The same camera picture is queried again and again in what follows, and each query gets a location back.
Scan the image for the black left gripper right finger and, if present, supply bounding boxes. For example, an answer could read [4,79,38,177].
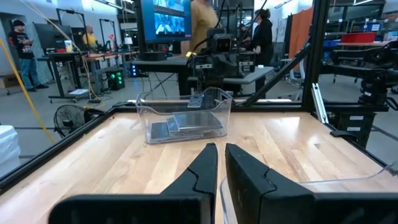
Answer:
[225,143,398,224]

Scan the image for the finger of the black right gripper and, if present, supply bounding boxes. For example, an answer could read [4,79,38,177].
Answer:
[217,55,226,78]
[225,55,234,78]

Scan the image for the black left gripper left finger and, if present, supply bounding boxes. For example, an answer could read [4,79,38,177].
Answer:
[48,142,219,224]

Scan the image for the clear plastic bin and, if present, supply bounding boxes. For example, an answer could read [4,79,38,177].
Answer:
[219,163,398,224]
[135,86,233,145]

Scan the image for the grey desk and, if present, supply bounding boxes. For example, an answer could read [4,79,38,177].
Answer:
[223,65,275,94]
[132,55,200,97]

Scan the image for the person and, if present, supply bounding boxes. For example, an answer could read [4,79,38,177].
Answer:
[251,8,275,68]
[81,24,98,52]
[7,19,50,93]
[188,0,219,54]

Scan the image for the orange partition panel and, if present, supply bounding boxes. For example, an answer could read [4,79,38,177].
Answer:
[290,6,315,63]

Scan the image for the large display screen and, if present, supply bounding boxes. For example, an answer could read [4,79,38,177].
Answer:
[140,0,193,44]

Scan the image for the computer tower green lights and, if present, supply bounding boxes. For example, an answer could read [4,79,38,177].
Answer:
[106,68,127,91]

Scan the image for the black floor fan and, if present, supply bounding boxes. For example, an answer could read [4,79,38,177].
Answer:
[53,104,87,139]

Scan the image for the red storage tote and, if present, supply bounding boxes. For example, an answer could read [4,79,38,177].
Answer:
[340,31,377,44]

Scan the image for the white trash bin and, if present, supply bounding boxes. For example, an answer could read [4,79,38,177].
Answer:
[0,124,22,179]

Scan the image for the black standing desk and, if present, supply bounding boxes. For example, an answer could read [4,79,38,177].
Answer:
[36,51,139,104]

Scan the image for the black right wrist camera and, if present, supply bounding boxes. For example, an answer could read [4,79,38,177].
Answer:
[206,28,233,54]

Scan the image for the black metal table frame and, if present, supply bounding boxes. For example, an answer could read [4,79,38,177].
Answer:
[0,0,398,195]

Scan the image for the silver frame bracket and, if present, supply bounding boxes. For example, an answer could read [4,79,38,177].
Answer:
[312,83,330,124]

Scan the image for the yellow hanging cable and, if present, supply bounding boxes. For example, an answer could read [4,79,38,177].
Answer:
[0,39,57,144]

